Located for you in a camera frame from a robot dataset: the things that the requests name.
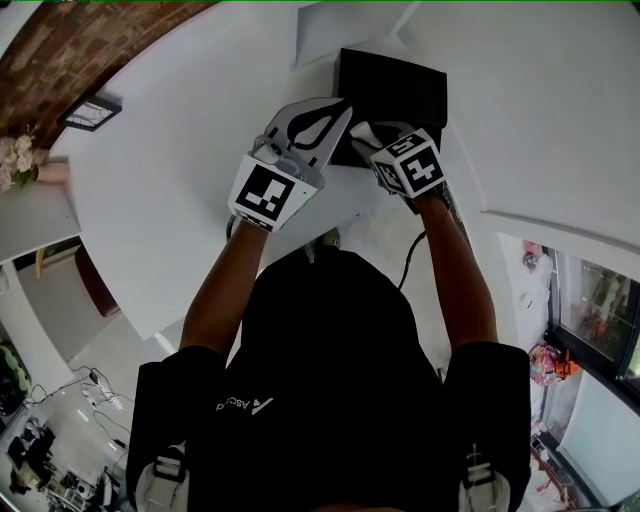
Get pink vase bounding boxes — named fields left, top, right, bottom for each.
left=37, top=156, right=71, bottom=186

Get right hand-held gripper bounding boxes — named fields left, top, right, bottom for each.
left=349, top=120, right=457, bottom=217

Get pale pink flower bunch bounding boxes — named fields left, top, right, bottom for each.
left=0, top=123, right=50, bottom=195

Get person's left forearm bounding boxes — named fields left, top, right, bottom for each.
left=178, top=218, right=267, bottom=369

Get black framed window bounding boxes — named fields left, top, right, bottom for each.
left=546, top=244, right=640, bottom=396

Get pink toy pile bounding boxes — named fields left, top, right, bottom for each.
left=528, top=342, right=585, bottom=387

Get person's black shirt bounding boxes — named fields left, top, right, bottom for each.
left=124, top=248, right=532, bottom=512

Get black picture frame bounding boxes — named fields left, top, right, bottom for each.
left=56, top=93, right=124, bottom=133

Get black cable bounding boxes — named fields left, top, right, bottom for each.
left=397, top=230, right=427, bottom=292

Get black box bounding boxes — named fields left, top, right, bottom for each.
left=329, top=47, right=449, bottom=169

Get person's right forearm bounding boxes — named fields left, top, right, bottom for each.
left=416, top=191, right=500, bottom=362

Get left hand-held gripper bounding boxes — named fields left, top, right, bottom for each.
left=227, top=97, right=357, bottom=234

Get white side cabinet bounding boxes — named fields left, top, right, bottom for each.
left=0, top=180, right=84, bottom=265

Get person's grey shoe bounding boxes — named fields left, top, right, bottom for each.
left=301, top=226, right=344, bottom=265

